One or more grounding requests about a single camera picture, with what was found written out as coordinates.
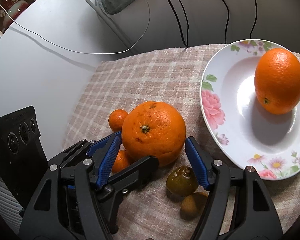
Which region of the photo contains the black cable left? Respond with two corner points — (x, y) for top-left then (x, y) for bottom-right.
(164, 0), (190, 48)

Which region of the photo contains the rough large orange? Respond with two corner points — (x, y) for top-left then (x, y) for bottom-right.
(121, 101), (186, 167)

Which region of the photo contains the smooth large orange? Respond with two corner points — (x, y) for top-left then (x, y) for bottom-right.
(254, 48), (300, 115)

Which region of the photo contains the small smooth mandarin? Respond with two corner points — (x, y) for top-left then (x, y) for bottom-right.
(111, 150), (134, 174)

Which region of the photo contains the black wrist camera box left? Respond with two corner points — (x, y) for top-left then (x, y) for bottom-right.
(0, 106), (48, 208)

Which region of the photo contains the green brown kiwi fruit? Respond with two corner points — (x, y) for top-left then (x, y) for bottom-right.
(166, 166), (199, 197)

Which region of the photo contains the black cable right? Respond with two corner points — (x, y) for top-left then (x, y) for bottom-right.
(248, 0), (258, 40)

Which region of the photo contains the black cable middle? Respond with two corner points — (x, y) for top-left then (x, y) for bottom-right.
(206, 0), (230, 45)

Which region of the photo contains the white charging cable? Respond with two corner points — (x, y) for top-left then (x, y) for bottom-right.
(0, 0), (151, 55)

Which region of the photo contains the floral white plate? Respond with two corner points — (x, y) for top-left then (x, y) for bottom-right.
(199, 39), (300, 180)

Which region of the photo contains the small mandarin with stem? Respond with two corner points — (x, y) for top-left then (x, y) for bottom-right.
(108, 109), (128, 132)

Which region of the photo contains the black cable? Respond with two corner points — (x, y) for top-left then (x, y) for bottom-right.
(248, 0), (258, 40)
(164, 0), (190, 48)
(206, 0), (230, 45)

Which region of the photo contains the pink plaid tablecloth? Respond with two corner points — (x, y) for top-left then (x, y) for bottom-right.
(62, 44), (300, 231)

